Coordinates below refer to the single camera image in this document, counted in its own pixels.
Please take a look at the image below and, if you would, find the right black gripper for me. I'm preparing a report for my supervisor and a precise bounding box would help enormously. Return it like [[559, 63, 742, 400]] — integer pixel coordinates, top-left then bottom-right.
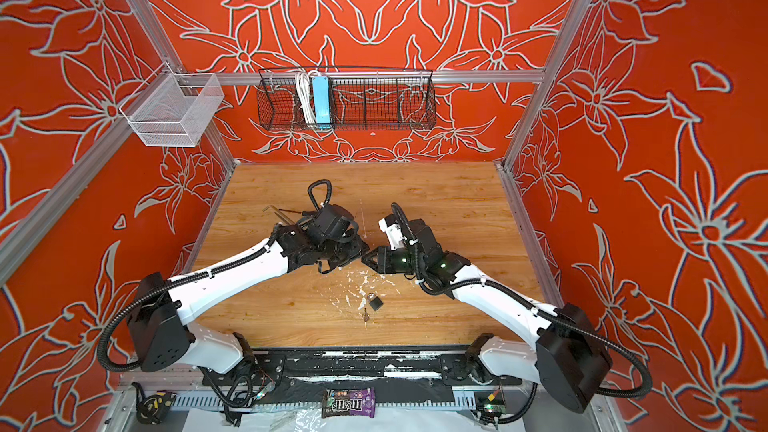
[[358, 246, 428, 276]]

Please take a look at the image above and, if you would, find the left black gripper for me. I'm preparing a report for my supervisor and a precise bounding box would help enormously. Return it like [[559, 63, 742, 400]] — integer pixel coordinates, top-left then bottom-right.
[[322, 227, 372, 266]]

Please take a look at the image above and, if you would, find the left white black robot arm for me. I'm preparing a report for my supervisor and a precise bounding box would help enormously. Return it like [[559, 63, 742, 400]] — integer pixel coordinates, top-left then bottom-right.
[[96, 179, 370, 375]]

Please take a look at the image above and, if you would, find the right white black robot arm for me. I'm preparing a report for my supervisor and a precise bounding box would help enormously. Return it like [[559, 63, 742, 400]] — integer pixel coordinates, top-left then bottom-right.
[[363, 204, 653, 413]]

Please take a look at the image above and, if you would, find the metal hex key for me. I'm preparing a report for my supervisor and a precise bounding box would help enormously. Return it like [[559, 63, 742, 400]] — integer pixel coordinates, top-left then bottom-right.
[[263, 204, 295, 226]]

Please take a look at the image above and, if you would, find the dark padlock near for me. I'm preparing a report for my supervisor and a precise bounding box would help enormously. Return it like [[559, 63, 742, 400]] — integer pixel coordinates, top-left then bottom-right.
[[367, 294, 384, 311]]

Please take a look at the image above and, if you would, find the m&m candy bag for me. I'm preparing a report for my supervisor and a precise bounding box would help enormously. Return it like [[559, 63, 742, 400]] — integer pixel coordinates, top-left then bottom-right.
[[321, 388, 376, 419]]

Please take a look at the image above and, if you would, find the light blue box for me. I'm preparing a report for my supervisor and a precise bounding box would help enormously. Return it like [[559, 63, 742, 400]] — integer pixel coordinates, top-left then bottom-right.
[[312, 75, 331, 129]]

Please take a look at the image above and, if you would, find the small electronics board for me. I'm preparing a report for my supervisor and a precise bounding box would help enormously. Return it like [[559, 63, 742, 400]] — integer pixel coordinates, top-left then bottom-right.
[[474, 394, 507, 426]]

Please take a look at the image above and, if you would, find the yellow black tape measure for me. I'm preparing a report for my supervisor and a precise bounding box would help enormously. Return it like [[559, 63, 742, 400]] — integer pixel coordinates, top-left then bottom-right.
[[136, 391, 177, 425]]

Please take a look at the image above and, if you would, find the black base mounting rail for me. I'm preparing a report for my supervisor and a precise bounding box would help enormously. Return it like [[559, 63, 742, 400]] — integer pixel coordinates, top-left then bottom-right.
[[202, 346, 523, 388]]

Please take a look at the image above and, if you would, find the black wire wall basket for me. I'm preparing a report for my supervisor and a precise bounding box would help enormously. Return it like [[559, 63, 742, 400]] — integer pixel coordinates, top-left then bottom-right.
[[256, 67, 437, 132]]

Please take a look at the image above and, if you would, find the white coiled cable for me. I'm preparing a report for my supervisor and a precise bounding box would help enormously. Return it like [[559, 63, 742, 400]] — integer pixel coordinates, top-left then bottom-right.
[[294, 71, 319, 126]]

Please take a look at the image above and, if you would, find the white mesh wall basket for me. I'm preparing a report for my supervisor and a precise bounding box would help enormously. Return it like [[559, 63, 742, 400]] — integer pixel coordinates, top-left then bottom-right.
[[120, 73, 224, 148]]

